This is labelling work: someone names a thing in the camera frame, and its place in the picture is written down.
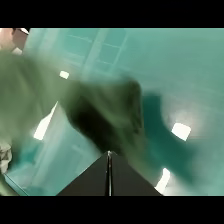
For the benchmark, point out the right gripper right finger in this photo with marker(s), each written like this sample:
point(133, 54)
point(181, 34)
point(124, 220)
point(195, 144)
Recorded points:
point(126, 181)

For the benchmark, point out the olive green shirt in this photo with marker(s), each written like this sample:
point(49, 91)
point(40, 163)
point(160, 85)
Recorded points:
point(100, 106)

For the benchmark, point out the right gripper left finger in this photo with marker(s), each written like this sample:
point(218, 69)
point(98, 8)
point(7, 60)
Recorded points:
point(93, 181)

